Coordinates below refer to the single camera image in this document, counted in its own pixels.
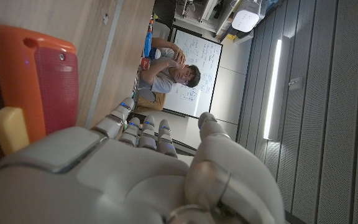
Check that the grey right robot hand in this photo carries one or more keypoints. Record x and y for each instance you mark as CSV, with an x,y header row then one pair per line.
x,y
135,186

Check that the seated person in grey t-shirt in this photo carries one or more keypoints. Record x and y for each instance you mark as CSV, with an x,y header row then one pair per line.
x,y
163,82

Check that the long ceiling light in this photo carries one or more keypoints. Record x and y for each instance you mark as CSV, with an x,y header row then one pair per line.
x,y
272,90

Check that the whiteboard with black frame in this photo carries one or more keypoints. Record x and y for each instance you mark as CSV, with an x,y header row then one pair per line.
x,y
204,56

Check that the tan jacket on chair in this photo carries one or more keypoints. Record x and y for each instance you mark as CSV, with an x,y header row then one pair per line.
x,y
149,104

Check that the orange and red plastic toy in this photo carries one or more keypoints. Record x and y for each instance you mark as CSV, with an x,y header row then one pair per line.
x,y
14,77

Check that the white air purifier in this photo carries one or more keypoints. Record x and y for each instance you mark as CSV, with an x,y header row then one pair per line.
x,y
245,17

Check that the cream plastic toy piece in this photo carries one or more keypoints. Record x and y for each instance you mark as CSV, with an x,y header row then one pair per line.
x,y
9,130

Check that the blue bottle with white cap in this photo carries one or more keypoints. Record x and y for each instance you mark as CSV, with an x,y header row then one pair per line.
x,y
148,43

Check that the red drink can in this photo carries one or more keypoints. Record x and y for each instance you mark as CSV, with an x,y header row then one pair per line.
x,y
145,63

